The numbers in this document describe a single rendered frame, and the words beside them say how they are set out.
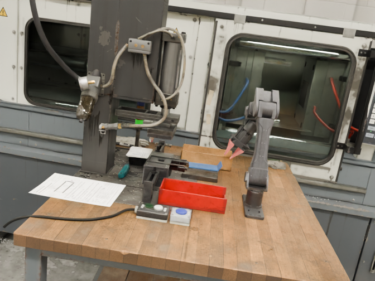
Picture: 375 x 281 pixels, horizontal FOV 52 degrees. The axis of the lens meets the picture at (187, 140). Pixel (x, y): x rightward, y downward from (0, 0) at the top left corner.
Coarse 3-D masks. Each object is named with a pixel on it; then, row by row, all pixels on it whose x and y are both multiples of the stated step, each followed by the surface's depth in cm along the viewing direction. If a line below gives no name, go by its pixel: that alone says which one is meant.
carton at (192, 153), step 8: (184, 144) 197; (184, 152) 187; (192, 152) 187; (200, 152) 198; (208, 152) 198; (216, 152) 198; (224, 152) 197; (192, 160) 188; (200, 160) 188; (208, 160) 187; (216, 160) 187; (224, 160) 187; (232, 160) 186; (224, 168) 188
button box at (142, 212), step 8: (128, 208) 132; (136, 208) 131; (144, 208) 131; (152, 208) 131; (168, 208) 133; (24, 216) 121; (32, 216) 121; (40, 216) 121; (48, 216) 121; (104, 216) 126; (112, 216) 127; (136, 216) 130; (144, 216) 129; (152, 216) 129; (160, 216) 129; (168, 216) 133; (8, 224) 122
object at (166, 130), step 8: (120, 112) 157; (128, 112) 157; (136, 112) 157; (144, 112) 164; (152, 112) 163; (160, 112) 163; (168, 112) 158; (152, 120) 157; (168, 120) 156; (176, 120) 156; (152, 128) 151; (160, 128) 153; (168, 128) 155; (176, 128) 168; (152, 136) 152; (160, 136) 152; (168, 136) 151
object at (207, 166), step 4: (192, 164) 182; (196, 164) 183; (200, 164) 184; (204, 164) 185; (208, 164) 186; (220, 164) 181; (200, 168) 179; (204, 168) 179; (208, 168) 180; (212, 168) 181; (216, 168) 182
